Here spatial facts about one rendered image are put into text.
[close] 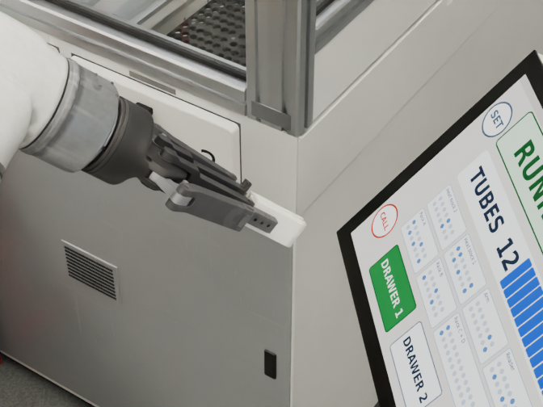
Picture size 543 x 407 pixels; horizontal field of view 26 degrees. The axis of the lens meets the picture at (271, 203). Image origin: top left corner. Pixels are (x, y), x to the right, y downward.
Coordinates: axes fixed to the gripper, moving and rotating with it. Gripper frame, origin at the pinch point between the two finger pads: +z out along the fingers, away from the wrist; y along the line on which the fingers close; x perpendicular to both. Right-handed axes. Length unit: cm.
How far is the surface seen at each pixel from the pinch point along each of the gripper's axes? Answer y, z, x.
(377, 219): 8.7, 16.9, -2.7
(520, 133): -0.8, 16.9, -20.5
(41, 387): 96, 44, 90
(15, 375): 101, 40, 92
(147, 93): 50, 4, 10
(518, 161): -3.3, 16.8, -18.4
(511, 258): -11.5, 16.6, -11.7
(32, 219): 80, 14, 48
